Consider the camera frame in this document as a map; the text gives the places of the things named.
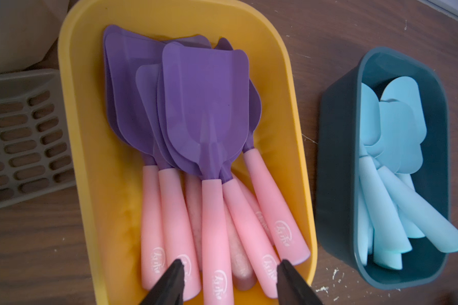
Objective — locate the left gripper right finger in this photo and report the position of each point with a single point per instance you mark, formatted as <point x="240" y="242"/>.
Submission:
<point x="292" y="289"/>

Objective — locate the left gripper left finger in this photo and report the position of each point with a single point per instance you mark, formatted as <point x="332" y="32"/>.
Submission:
<point x="170" y="287"/>

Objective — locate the purple shovel lowest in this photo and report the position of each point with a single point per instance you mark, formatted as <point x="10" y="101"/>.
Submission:
<point x="175" y="219"/>

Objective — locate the purple square shovel pink handle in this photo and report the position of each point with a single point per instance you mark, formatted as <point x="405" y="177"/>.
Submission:
<point x="274" y="209"/>

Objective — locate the teal round shovel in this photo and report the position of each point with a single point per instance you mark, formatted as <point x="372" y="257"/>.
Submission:
<point x="365" y="231"/>

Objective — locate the yellow storage box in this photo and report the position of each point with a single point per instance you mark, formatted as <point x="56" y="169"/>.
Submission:
<point x="109" y="173"/>

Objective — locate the dark teal storage box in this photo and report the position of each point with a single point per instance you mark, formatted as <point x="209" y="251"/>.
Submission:
<point x="336" y="169"/>

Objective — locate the beige flower pot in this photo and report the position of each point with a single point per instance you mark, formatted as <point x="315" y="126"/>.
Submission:
<point x="28" y="29"/>

